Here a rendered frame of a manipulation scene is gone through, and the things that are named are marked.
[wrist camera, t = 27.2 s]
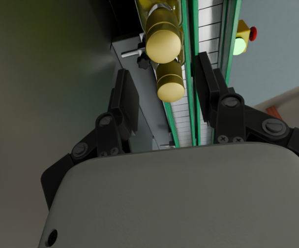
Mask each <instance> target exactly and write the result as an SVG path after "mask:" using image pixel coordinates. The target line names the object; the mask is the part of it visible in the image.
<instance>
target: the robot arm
mask: <svg viewBox="0 0 299 248"><path fill-rule="evenodd" d="M195 81H196V91H197V95H198V99H199V103H200V107H201V111H202V116H203V120H204V122H207V125H208V126H211V127H212V128H214V140H213V144H210V145H200V146H190V147H180V148H171V149H162V150H153V151H144V152H135V153H133V152H132V149H131V144H130V140H129V138H130V137H131V136H135V132H136V131H137V130H138V116H139V94H138V92H137V89H136V87H135V84H134V82H133V79H132V77H131V74H130V72H129V70H126V68H124V69H119V70H118V73H117V79H116V84H115V87H114V88H112V91H111V96H110V101H109V105H108V110H107V112H105V113H103V114H101V115H100V116H98V118H97V119H96V121H95V129H94V130H92V131H91V132H90V133H89V134H88V135H87V136H85V137H84V138H83V139H82V140H81V141H80V142H78V143H77V144H76V145H75V146H74V148H73V149H72V152H71V154H69V153H68V154H67V155H65V156H64V157H62V158H61V159H60V160H58V161H57V162H56V163H54V164H53V165H52V166H50V167H49V168H47V169H46V170H45V171H44V172H43V174H42V176H41V184H42V188H43V192H44V195H45V199H46V202H47V206H48V210H49V214H48V217H47V220H46V223H45V225H44V229H43V232H42V235H41V239H40V242H39V245H38V248H299V128H297V127H295V128H290V127H288V125H287V124H286V123H285V122H284V121H283V120H281V119H279V118H276V117H274V116H272V115H269V114H267V113H264V112H262V111H259V110H257V109H254V108H252V107H250V106H247V105H245V104H244V98H243V97H242V96H241V95H240V94H238V93H230V92H229V90H228V87H227V85H226V82H225V80H224V77H223V75H222V72H221V70H220V68H215V69H213V68H212V66H211V64H210V61H209V58H208V55H207V52H206V51H204V52H199V53H198V55H196V56H195Z"/></svg>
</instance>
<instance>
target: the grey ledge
mask: <svg viewBox="0 0 299 248"><path fill-rule="evenodd" d="M138 43H142V42H141V39H140V36H139V31H135V32H132V33H128V34H124V35H121V36H117V37H114V38H113V40H112V46H113V48H114V50H115V52H116V54H117V57H118V59H119V61H120V63H121V66H122V68H123V69H124V68H126V70H129V72H130V74H131V77H132V79H133V82H134V84H135V87H136V89H137V92H138V94H139V105H140V108H141V110H142V112H143V114H144V117H145V119H146V121H147V123H148V125H149V128H150V130H151V132H152V135H153V140H154V142H155V144H156V146H157V149H158V150H162V149H170V147H162V148H161V147H160V145H164V144H169V141H171V140H170V136H169V131H168V130H169V129H170V127H169V124H168V120H167V116H166V113H165V109H164V105H163V102H162V100H161V99H160V98H159V97H158V95H157V80H156V77H155V73H154V70H153V67H152V64H151V66H149V67H148V68H147V69H143V68H139V65H138V64H137V58H138V57H139V55H134V56H130V57H126V58H122V56H121V53H122V52H126V51H130V50H134V49H137V48H138Z"/></svg>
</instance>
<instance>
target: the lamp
mask: <svg viewBox="0 0 299 248"><path fill-rule="evenodd" d="M245 47H246V44H245V42H244V39H243V38H242V37H236V41H235V47H234V53H233V55H238V54H240V53H242V52H243V51H244V49H245Z"/></svg>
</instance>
